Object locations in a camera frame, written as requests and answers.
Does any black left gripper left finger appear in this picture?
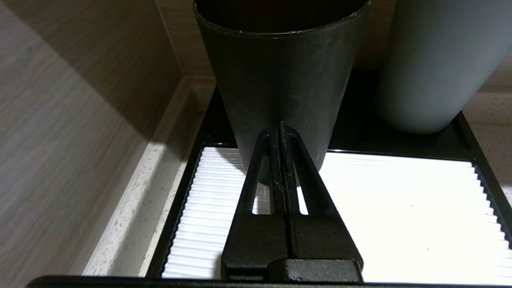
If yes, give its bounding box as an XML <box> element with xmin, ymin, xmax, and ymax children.
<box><xmin>221</xmin><ymin>128</ymin><xmax>289</xmax><ymax>280</ymax></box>

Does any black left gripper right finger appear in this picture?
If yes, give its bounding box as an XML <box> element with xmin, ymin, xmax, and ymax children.
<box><xmin>281</xmin><ymin>121</ymin><xmax>364</xmax><ymax>266</ymax></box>

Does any black plastic cup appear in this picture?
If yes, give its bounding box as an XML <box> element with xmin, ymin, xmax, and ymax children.
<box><xmin>193</xmin><ymin>0</ymin><xmax>371</xmax><ymax>186</ymax></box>

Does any black amenity box with drawer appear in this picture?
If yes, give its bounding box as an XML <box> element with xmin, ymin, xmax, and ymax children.
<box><xmin>146</xmin><ymin>70</ymin><xmax>512</xmax><ymax>280</ymax></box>

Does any grey plastic cup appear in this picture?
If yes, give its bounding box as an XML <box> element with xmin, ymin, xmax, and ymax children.
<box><xmin>376</xmin><ymin>0</ymin><xmax>512</xmax><ymax>134</ymax></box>

